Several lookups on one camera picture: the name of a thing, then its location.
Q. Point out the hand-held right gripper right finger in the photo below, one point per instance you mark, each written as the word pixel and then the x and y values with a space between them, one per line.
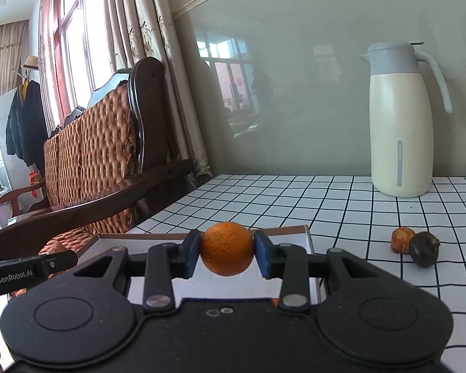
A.
pixel 261 252

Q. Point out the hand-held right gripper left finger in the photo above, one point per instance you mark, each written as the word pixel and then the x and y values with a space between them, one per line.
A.
pixel 192 254

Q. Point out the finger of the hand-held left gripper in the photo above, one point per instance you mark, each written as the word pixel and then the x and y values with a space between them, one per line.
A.
pixel 62 262

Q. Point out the brown cardboard box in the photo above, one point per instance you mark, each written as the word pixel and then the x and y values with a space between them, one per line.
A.
pixel 287 237

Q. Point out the deep orange mandarin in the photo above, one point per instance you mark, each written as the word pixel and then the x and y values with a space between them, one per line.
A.
pixel 227 248

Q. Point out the white checked tablecloth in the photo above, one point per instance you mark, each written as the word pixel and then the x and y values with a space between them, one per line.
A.
pixel 334 209

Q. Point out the wooden wicker chair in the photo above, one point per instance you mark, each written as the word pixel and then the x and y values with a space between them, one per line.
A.
pixel 93 155

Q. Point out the small wrinkled orange fruit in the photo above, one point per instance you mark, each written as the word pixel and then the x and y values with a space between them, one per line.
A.
pixel 402 240

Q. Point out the dark hanging jackets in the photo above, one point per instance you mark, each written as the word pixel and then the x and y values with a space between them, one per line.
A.
pixel 25 124

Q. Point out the dark mangosteen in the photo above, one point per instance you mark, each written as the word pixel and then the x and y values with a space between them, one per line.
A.
pixel 424 249

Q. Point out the cream and grey thermos jug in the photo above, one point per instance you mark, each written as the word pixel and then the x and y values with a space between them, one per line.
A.
pixel 402 124

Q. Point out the beige patterned curtain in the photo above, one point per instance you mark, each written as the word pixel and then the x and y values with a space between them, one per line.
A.
pixel 159 66

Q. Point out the straw hat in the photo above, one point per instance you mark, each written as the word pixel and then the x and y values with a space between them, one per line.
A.
pixel 31 63

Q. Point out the window with red frame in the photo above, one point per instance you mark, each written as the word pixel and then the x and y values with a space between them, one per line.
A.
pixel 83 39

